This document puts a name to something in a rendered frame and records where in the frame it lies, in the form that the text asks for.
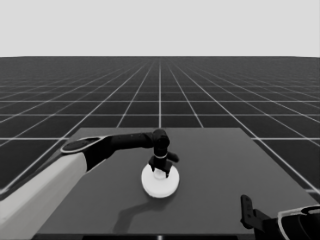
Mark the large thick white disc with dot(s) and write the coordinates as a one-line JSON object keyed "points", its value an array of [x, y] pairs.
{"points": [[160, 190]]}

